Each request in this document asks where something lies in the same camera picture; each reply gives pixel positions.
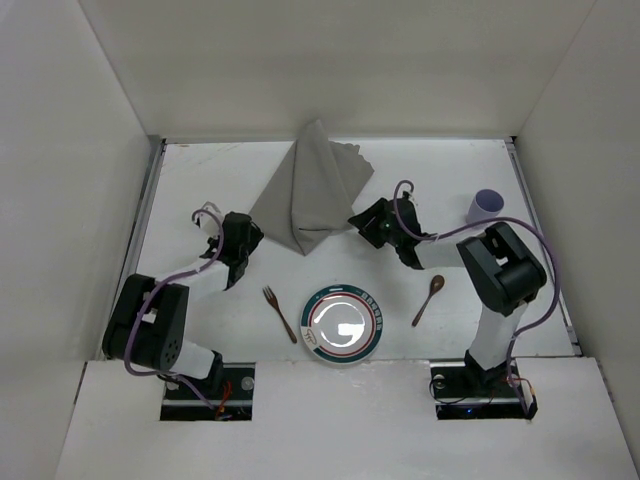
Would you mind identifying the aluminium table rail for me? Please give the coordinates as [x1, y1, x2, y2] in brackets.
[504, 135, 584, 357]
[95, 135, 166, 361]

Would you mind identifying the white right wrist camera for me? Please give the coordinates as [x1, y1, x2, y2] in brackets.
[401, 183, 417, 206]

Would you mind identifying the left aluminium table rail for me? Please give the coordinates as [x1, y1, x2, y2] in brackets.
[95, 135, 166, 361]

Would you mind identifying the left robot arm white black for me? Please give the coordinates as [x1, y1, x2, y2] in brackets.
[101, 207, 264, 402]

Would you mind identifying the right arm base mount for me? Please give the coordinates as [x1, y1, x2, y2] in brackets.
[428, 361, 538, 421]

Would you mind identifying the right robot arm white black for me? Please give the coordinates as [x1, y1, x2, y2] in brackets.
[348, 193, 559, 389]

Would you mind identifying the right aluminium table rail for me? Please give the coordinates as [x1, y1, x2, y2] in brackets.
[504, 135, 584, 357]

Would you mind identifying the grey cloth napkin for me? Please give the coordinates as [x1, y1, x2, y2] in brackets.
[250, 120, 374, 256]

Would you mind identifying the lilac plastic cup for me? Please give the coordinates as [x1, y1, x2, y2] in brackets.
[466, 189, 505, 224]

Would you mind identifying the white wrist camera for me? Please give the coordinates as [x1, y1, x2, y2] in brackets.
[191, 201, 225, 241]
[401, 183, 417, 206]

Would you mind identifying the white plate green red rim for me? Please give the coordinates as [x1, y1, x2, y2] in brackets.
[299, 284, 384, 367]

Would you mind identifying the brown wooden spoon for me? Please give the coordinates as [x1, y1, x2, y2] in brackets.
[411, 275, 446, 328]

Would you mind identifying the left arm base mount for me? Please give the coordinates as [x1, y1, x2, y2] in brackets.
[159, 363, 256, 422]

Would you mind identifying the brown wooden fork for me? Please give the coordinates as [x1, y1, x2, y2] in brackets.
[262, 286, 298, 344]

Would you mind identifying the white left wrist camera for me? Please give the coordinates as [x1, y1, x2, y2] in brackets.
[191, 201, 225, 241]

